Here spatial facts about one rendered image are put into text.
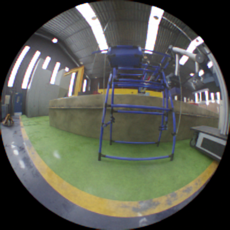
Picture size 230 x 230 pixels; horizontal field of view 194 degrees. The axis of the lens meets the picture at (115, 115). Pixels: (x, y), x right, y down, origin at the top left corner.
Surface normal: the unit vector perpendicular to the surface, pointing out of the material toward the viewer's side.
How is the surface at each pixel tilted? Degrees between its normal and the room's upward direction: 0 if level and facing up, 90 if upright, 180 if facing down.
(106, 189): 0
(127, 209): 0
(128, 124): 90
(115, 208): 0
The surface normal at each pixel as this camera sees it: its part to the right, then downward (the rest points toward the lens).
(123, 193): 0.04, -1.00
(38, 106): 0.99, 0.06
